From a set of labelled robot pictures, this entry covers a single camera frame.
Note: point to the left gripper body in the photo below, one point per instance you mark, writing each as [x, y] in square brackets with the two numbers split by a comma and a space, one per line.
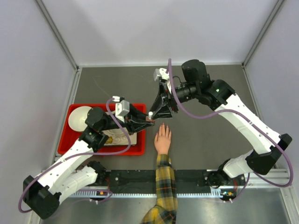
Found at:
[129, 122]

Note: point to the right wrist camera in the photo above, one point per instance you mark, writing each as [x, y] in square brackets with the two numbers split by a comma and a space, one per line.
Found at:
[161, 75]

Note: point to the mannequin hand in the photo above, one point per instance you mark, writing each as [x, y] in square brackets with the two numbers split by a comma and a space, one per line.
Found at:
[162, 139]

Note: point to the yellow plaid sleeve forearm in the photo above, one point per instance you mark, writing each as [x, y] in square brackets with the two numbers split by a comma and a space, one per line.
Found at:
[165, 209]

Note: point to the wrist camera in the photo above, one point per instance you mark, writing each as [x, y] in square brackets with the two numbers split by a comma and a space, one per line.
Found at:
[161, 75]
[122, 108]

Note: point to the white bowl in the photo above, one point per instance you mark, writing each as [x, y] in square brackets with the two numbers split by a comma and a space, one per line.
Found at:
[77, 118]

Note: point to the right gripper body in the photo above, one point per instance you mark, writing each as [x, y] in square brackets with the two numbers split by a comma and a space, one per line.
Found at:
[172, 101]

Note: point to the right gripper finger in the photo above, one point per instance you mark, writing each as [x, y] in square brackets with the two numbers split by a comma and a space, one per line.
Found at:
[163, 110]
[159, 100]

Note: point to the white nail polish cap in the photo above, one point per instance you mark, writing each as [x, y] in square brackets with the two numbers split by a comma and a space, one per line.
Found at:
[150, 114]

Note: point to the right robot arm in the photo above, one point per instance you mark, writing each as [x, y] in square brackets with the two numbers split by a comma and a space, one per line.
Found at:
[200, 97]

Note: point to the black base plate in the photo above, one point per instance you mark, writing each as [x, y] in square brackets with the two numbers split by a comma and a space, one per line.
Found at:
[144, 181]

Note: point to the floral square plate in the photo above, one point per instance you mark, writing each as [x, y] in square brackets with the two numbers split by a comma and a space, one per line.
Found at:
[116, 137]

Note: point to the pink nail polish bottle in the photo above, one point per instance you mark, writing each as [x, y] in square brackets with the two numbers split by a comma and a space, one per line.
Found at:
[150, 120]

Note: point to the aluminium frame rail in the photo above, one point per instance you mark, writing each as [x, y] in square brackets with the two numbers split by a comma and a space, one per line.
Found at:
[268, 184]

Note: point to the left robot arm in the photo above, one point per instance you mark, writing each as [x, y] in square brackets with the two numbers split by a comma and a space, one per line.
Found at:
[91, 140]

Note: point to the red plastic tray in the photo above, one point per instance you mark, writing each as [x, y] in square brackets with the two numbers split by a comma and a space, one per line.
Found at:
[68, 137]

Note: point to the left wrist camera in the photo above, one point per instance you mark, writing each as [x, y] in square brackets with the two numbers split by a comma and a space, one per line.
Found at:
[122, 108]

